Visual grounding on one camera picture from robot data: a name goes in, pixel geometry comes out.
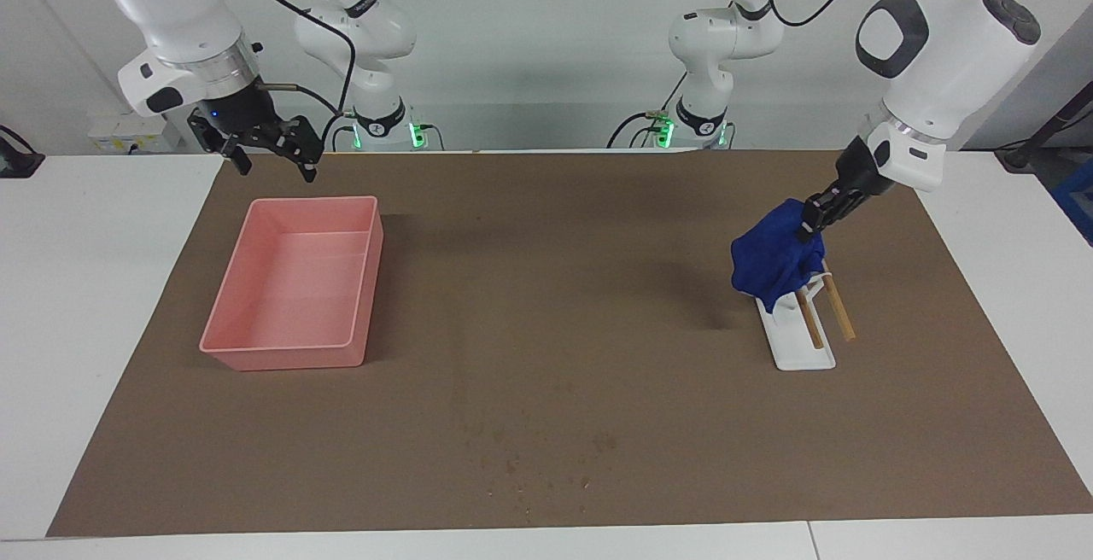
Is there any blue towel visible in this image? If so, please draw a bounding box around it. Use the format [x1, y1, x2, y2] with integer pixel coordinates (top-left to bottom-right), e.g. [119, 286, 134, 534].
[731, 198, 827, 314]

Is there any white towel rack tray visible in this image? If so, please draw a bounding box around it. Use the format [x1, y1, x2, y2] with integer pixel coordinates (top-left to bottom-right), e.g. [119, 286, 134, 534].
[756, 261, 837, 371]

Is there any wooden dowel rod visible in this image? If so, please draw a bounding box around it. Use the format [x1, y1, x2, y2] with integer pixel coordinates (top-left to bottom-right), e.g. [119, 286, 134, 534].
[820, 274, 856, 341]
[794, 287, 825, 350]

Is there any pink plastic bin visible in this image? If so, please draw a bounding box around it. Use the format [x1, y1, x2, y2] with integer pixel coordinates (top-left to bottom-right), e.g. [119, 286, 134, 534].
[199, 195, 384, 371]

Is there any black stand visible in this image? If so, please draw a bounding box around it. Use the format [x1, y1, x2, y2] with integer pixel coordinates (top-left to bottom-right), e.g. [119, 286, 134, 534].
[995, 82, 1093, 172]

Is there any blue crate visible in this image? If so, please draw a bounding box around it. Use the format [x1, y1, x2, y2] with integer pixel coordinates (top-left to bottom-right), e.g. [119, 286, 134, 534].
[1050, 159, 1093, 245]

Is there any brown table mat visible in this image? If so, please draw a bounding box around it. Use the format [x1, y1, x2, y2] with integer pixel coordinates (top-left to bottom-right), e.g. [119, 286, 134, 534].
[47, 150, 1093, 537]

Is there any black right base cable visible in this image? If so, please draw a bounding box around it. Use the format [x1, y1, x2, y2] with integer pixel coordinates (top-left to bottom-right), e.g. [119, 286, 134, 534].
[319, 112, 353, 151]

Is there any black base cable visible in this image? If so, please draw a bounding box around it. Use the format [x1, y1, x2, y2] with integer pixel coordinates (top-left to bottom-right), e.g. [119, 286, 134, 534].
[319, 112, 353, 151]
[608, 112, 663, 149]

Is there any white wall power outlet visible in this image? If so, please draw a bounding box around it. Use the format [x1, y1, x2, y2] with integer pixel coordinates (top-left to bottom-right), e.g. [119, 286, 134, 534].
[88, 112, 184, 154]

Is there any black left base cable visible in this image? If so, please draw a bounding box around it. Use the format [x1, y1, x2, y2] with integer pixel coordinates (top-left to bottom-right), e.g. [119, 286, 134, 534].
[608, 112, 663, 149]

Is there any black clamp mount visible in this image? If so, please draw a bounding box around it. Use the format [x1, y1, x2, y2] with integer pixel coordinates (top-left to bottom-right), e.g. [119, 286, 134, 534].
[0, 125, 45, 178]

